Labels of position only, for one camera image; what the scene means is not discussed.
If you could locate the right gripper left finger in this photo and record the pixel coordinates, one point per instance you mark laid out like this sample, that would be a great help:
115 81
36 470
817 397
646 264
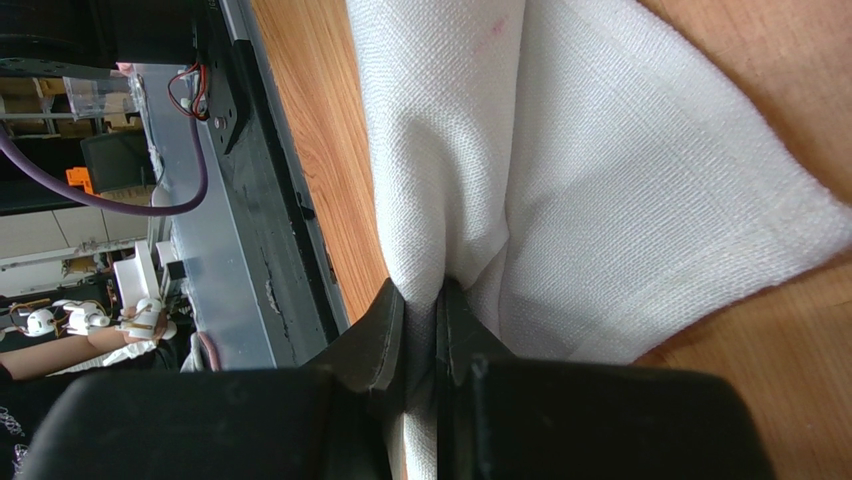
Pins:
362 436

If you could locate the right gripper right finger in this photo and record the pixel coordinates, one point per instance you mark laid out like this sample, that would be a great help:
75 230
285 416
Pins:
463 344

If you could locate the white cloth napkin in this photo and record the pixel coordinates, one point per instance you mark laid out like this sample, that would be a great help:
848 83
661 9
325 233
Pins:
593 182

